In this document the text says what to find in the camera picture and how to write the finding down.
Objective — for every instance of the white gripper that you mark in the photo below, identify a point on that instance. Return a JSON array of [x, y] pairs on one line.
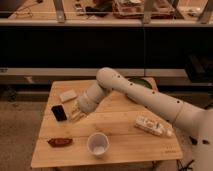
[[87, 102]]

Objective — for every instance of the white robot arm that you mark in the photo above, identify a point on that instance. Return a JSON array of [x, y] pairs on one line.
[[197, 122]]

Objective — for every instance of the black phone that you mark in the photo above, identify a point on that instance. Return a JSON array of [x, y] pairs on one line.
[[59, 113]]

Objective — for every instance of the white paper cup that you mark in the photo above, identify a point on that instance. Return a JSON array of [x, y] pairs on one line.
[[98, 144]]

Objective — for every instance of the brown chocolate bar wrapper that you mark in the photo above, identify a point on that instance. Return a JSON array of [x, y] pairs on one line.
[[60, 142]]

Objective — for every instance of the wooden table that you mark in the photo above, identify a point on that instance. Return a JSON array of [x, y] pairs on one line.
[[114, 117]]

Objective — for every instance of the green bowl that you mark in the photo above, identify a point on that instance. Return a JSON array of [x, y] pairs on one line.
[[141, 82]]

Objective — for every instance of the metal shelf rack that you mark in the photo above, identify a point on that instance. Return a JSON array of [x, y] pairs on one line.
[[45, 40]]

